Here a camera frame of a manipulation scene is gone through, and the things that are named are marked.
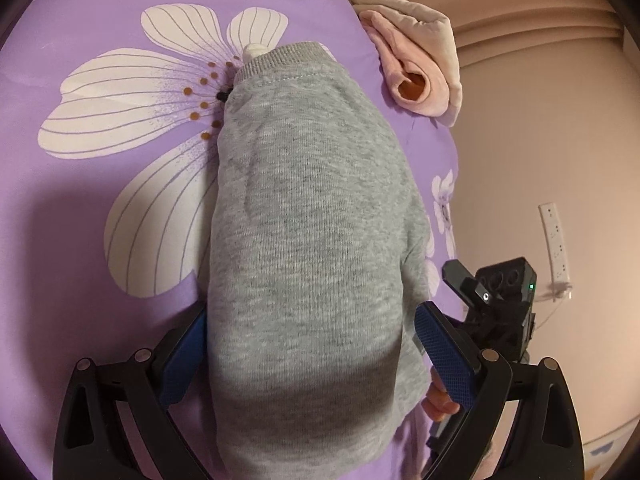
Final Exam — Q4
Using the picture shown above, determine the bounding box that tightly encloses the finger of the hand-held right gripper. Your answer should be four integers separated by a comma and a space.
442, 259, 489, 311

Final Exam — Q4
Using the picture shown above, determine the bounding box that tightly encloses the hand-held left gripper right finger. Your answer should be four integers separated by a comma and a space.
414, 301, 585, 480

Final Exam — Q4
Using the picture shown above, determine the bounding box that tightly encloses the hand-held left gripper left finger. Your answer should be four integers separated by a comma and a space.
52, 304, 210, 480

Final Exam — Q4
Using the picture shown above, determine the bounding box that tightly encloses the grey knit sweater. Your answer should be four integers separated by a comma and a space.
207, 42, 433, 478

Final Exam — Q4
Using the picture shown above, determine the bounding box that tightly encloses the person's right hand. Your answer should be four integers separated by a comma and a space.
423, 366, 461, 424

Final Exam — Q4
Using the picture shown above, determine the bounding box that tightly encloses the white power strip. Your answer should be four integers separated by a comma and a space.
538, 202, 571, 287

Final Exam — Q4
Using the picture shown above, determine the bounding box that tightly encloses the purple floral bedsheet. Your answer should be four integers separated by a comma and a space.
0, 0, 461, 480

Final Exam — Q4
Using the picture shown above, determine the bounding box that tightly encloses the pale patterned cloth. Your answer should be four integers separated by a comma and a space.
584, 435, 632, 478

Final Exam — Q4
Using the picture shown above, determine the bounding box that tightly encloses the pink folded cloth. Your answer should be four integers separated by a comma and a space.
349, 0, 463, 128

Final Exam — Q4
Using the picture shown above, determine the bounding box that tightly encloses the thin white cable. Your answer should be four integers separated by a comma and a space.
536, 282, 574, 322

